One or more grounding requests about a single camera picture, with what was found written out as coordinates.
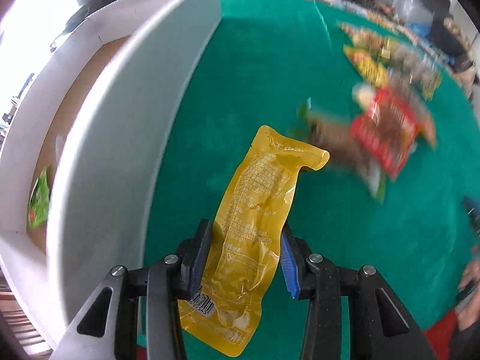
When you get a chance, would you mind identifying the plain yellow snack pouch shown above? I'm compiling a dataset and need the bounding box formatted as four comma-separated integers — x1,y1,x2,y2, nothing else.
178,125,329,358

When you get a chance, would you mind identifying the red fish snack packet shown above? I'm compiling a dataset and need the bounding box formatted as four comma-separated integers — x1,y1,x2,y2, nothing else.
350,88,418,180

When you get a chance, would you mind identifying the yellow tiger-skin snack packet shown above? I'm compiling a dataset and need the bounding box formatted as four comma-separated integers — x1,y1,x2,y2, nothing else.
343,45,389,89

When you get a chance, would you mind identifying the green snack packet in box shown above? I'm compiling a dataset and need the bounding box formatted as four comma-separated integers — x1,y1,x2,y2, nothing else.
28,167,50,230

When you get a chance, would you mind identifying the white cardboard box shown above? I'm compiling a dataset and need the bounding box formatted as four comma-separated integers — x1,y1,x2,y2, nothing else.
1,0,221,347

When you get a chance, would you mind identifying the brown green snack packet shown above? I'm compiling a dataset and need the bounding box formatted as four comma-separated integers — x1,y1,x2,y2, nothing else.
298,98,386,203

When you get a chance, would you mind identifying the orange-end nut snack packet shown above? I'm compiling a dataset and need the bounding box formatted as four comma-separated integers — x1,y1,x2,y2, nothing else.
387,67,437,149

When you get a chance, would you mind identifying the clear gold-end ball snack packet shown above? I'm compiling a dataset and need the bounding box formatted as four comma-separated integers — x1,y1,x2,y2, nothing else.
390,43,441,101

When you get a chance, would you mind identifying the yellow-edged peanut snack packet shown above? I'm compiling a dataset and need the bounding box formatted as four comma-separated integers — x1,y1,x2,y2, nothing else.
339,23,399,51

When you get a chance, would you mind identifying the green tablecloth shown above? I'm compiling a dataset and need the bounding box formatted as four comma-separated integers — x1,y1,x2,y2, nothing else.
143,0,479,359

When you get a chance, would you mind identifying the blue plastic bag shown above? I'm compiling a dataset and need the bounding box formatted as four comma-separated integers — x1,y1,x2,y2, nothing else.
405,22,431,38

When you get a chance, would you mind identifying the black bag on sofa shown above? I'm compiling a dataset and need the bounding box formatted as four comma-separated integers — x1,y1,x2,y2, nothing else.
427,18,467,58

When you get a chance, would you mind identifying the clear plastic bag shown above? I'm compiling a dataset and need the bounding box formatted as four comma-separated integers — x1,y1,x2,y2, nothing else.
392,0,434,26

